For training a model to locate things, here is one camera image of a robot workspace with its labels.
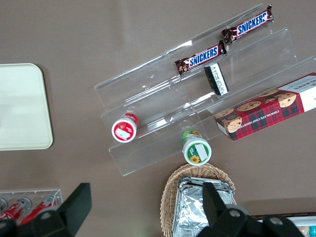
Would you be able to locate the cream white plastic tray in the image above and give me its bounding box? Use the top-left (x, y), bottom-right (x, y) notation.
top-left (0, 63), bottom-right (54, 151)

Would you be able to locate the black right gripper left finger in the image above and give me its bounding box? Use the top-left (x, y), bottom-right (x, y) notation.
top-left (0, 182), bottom-right (92, 237)

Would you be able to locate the small black white packet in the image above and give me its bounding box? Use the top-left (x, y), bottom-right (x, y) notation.
top-left (203, 62), bottom-right (230, 96)

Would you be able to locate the snickers chocolate bar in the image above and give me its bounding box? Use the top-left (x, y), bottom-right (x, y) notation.
top-left (174, 40), bottom-right (227, 76)
top-left (221, 4), bottom-right (275, 44)

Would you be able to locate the green lidded snack cup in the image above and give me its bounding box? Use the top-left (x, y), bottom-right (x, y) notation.
top-left (180, 129), bottom-right (212, 166)

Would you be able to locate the red tartan cookie box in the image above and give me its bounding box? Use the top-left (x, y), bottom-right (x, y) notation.
top-left (214, 72), bottom-right (316, 141)

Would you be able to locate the oval light wicker basket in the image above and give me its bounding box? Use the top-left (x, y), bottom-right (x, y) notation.
top-left (159, 163), bottom-right (237, 237)

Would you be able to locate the clear acrylic bottle holder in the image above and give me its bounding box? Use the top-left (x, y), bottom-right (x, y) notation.
top-left (0, 189), bottom-right (64, 223)

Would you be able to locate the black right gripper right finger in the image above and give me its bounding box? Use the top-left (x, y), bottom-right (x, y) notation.
top-left (196, 181), bottom-right (306, 237)

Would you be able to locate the silver foil container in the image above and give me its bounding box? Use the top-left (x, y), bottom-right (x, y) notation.
top-left (171, 176), bottom-right (234, 237)

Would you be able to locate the clear acrylic stepped shelf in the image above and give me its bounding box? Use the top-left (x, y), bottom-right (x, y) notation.
top-left (93, 2), bottom-right (316, 177)

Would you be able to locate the red lidded snack cup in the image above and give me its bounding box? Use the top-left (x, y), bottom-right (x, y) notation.
top-left (111, 112), bottom-right (140, 143)

